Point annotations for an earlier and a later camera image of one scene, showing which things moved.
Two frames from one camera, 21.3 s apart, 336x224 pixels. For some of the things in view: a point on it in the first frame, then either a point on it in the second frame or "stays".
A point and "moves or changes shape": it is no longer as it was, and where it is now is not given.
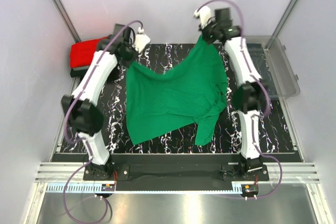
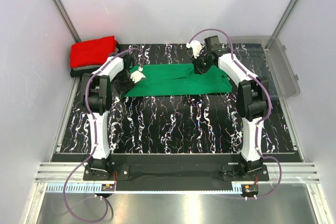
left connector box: [106, 187] stays
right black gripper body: [209, 33] -> [201, 63]
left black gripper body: [131, 54] -> [124, 83]
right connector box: [249, 190] stays
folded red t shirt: [82, 52] stays
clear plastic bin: [272, 63] stays
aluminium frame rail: [294, 172] stays
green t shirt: [189, 99] moves or changes shape
